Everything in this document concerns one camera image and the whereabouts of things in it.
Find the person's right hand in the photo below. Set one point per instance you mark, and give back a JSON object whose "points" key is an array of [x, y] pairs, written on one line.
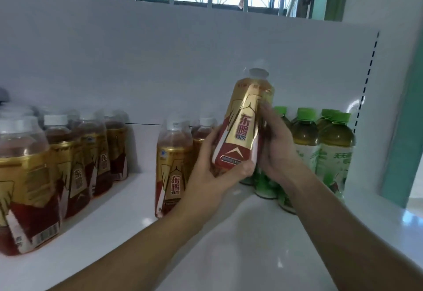
{"points": [[281, 155]]}

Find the person's left hand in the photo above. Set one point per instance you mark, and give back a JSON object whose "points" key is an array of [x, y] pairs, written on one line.
{"points": [[205, 185]]}

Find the row of green-capped bottles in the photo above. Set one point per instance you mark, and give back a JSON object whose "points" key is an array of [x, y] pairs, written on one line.
{"points": [[330, 149]]}

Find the gold red drink bottle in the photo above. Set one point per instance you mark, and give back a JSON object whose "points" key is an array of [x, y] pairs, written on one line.
{"points": [[241, 122]]}

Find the white metal shelf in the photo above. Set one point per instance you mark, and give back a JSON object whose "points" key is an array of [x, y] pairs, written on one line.
{"points": [[198, 49]]}

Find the row of amber drink bottles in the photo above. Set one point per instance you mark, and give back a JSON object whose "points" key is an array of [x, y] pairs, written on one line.
{"points": [[39, 175]]}

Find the person's left forearm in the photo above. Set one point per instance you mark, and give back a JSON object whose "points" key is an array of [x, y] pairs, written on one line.
{"points": [[125, 261]]}

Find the person's right forearm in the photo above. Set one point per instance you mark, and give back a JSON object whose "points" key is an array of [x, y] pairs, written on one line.
{"points": [[357, 241]]}

